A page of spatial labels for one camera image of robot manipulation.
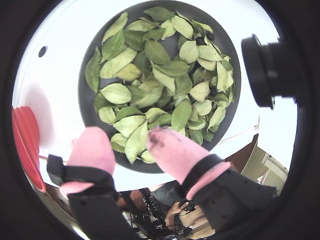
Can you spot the pink covered gripper finger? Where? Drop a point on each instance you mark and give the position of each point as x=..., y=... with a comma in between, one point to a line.
x=180, y=155
x=92, y=152

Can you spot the person forearm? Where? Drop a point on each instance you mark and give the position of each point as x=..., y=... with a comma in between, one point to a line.
x=197, y=217

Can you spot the green leaves pile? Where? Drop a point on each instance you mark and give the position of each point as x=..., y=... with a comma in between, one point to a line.
x=117, y=92

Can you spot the red ribbed plastic cup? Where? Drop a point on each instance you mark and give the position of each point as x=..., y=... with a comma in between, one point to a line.
x=25, y=140

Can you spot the dark grey round bowl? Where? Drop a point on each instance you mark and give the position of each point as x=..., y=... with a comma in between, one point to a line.
x=236, y=62

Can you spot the black handheld controller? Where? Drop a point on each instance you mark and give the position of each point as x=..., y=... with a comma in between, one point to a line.
x=186, y=203

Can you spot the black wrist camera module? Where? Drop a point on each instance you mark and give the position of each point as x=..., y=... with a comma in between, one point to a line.
x=265, y=72

